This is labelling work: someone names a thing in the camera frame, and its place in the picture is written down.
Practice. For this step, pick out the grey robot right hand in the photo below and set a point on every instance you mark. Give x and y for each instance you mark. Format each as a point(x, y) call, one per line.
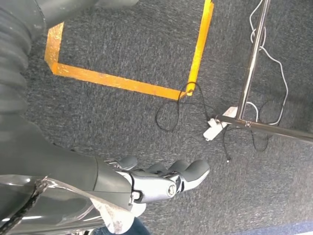
point(61, 162)

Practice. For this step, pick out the steel workbench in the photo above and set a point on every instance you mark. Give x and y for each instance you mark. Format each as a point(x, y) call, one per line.
point(255, 48)

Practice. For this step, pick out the glossy grey robot body shell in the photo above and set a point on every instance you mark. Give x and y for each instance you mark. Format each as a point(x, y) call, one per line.
point(61, 211)

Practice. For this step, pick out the person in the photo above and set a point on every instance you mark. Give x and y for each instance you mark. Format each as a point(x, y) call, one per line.
point(115, 220)

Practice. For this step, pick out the yellow floor tape marking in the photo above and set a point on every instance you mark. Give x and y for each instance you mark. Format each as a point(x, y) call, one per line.
point(122, 82)

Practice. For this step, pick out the white power strip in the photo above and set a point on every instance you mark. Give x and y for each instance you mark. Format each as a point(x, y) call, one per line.
point(213, 129)

